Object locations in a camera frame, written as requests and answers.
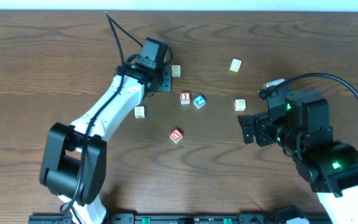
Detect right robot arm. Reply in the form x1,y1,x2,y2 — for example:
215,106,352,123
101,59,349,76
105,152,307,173
238,88,358,223

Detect white block left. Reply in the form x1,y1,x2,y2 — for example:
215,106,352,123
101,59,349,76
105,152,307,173
134,106,145,118

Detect left black cable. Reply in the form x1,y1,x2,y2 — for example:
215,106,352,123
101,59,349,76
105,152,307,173
59,11,173,224

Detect white block right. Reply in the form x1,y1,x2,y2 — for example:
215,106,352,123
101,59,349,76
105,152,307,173
234,99,246,111

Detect yellow-green block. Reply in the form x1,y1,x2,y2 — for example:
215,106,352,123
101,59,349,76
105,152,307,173
229,58,242,72

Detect white block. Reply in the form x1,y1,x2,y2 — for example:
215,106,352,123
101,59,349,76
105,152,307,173
172,65,181,77
234,99,246,111
134,106,145,118

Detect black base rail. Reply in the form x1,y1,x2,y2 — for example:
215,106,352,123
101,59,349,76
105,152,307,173
28,213,332,224

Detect blue number 2 block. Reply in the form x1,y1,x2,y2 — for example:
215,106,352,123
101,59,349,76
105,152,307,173
193,95,206,109

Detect red letter I block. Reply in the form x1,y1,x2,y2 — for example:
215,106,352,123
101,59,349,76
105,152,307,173
180,92,191,105

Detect red letter U block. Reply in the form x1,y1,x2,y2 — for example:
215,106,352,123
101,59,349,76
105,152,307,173
169,129,183,144

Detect white block centre top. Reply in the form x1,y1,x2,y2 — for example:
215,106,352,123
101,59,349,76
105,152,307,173
172,65,181,77

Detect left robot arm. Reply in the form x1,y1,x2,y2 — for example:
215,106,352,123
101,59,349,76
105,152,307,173
40,63,172,223

